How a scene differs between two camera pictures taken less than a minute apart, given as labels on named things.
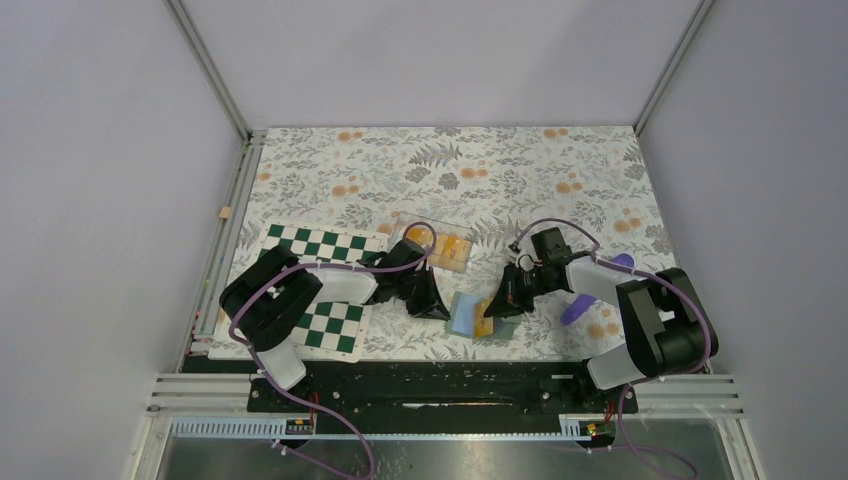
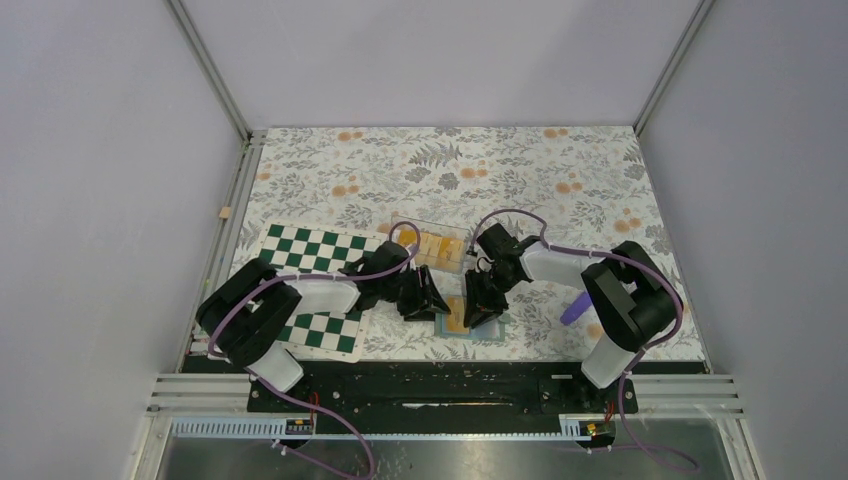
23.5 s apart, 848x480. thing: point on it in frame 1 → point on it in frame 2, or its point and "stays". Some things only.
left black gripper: (431, 306) stays
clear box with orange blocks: (453, 242) stays
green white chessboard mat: (331, 331) stays
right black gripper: (510, 300) → (480, 307)
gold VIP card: (482, 325) → (455, 319)
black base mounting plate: (442, 398) stays
